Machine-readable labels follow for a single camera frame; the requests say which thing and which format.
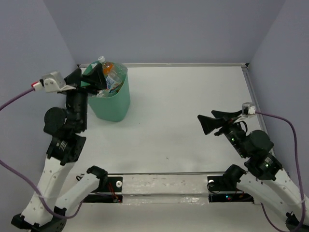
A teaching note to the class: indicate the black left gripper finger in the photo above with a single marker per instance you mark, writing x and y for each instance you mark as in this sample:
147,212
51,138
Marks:
94,78
73,80

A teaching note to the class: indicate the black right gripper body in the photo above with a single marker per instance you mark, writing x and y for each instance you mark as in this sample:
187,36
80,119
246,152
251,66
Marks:
232,131

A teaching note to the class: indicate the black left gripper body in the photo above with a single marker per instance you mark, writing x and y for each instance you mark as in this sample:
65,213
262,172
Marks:
80,94

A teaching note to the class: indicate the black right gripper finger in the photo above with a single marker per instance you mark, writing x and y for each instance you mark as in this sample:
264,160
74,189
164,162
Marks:
226,116
209,124

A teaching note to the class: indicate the orange label bottle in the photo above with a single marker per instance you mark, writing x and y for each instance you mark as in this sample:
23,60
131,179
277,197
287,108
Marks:
106,65

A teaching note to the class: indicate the clear bottle white blue label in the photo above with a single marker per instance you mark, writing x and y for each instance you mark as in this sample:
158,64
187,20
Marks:
115,78

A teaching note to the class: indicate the clear bottle yellow cap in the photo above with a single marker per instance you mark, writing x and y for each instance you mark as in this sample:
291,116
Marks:
103,93

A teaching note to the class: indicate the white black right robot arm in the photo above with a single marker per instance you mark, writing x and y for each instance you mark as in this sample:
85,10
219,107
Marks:
263,177

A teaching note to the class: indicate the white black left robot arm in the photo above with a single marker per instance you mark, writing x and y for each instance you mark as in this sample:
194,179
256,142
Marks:
48,210

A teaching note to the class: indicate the green plastic bin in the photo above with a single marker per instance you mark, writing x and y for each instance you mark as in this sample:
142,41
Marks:
114,107

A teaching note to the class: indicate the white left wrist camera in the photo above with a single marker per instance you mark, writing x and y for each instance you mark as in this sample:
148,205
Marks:
52,82

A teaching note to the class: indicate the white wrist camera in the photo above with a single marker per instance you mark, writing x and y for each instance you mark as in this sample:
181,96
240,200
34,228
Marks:
248,110
52,82

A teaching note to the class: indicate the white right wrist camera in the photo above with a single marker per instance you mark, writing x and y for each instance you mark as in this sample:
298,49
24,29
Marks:
248,110

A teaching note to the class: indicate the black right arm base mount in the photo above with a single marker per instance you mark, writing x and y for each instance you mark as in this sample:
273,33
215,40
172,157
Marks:
227,182

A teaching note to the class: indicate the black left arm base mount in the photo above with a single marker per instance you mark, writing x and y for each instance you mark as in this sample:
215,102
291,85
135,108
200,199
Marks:
107,192

